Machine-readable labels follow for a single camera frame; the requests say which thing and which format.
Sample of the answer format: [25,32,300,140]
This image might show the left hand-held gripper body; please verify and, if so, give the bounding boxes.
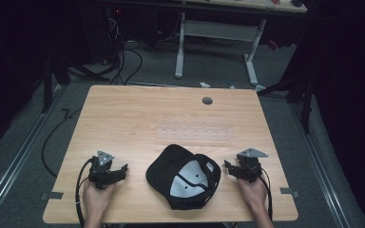
[87,150,120,191]

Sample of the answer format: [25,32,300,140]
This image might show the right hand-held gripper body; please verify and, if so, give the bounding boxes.
[236,147,269,184]

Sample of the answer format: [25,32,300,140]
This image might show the black baseball cap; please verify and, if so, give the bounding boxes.
[145,143,222,211]

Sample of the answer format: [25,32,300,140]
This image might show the person's right hand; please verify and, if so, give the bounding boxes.
[237,174,269,217]

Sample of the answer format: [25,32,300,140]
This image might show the person's left hand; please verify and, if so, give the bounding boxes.
[82,179,117,221]

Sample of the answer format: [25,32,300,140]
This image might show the grey tape piece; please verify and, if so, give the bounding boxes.
[279,187,300,199]
[41,191,65,200]

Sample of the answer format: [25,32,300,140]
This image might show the clear tape patch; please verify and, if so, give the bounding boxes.
[157,116,234,142]

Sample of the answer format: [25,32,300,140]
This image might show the black metal stand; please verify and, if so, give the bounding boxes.
[40,56,110,115]
[257,47,316,135]

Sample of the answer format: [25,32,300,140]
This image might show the white-legged wooden desk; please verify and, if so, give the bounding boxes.
[174,0,308,87]

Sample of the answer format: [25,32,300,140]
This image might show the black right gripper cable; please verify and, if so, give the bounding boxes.
[246,162,274,222]

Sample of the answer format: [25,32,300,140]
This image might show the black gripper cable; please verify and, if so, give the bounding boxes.
[74,157,95,228]
[246,162,274,222]

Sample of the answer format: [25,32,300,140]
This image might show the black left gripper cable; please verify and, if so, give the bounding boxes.
[74,157,95,228]

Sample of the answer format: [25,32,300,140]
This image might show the black floor cable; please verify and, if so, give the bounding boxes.
[41,107,84,179]

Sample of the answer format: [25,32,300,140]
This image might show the metal floor rail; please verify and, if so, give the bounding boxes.
[289,102,352,228]
[0,83,65,226]

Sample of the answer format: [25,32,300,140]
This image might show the bundle of black cables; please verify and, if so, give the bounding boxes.
[103,17,144,86]

